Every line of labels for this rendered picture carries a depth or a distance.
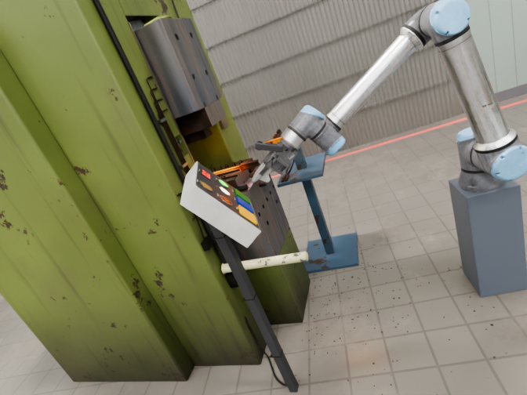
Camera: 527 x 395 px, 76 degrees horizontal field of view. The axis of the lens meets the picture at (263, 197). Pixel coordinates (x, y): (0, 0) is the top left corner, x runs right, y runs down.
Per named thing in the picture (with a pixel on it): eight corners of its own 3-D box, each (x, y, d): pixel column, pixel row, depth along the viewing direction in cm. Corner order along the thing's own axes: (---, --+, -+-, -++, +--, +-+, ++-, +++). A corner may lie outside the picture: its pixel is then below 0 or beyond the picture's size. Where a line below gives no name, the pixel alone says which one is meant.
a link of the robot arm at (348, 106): (423, -2, 132) (306, 129, 153) (437, -6, 121) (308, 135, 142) (441, 19, 135) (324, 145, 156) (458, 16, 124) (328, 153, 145)
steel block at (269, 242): (289, 225, 218) (266, 163, 202) (277, 261, 186) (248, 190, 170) (216, 238, 239) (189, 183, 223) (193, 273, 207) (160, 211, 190)
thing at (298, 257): (309, 257, 157) (306, 248, 155) (307, 264, 152) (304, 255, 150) (227, 269, 173) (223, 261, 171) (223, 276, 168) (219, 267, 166)
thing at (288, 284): (310, 280, 236) (289, 225, 219) (303, 323, 203) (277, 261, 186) (240, 289, 256) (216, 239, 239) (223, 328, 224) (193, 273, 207)
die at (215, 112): (226, 116, 179) (219, 99, 176) (212, 126, 162) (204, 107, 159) (163, 137, 195) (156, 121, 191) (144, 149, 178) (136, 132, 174)
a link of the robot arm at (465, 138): (486, 154, 162) (482, 119, 156) (509, 164, 147) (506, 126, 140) (454, 164, 165) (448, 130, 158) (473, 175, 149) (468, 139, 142)
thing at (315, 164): (325, 154, 242) (325, 151, 242) (323, 176, 208) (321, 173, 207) (286, 164, 252) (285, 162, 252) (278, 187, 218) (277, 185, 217)
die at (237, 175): (250, 175, 192) (245, 161, 189) (239, 190, 175) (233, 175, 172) (190, 190, 208) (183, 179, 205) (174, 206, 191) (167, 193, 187)
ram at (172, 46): (227, 93, 187) (198, 17, 173) (200, 110, 154) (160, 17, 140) (167, 116, 203) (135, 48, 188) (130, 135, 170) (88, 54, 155)
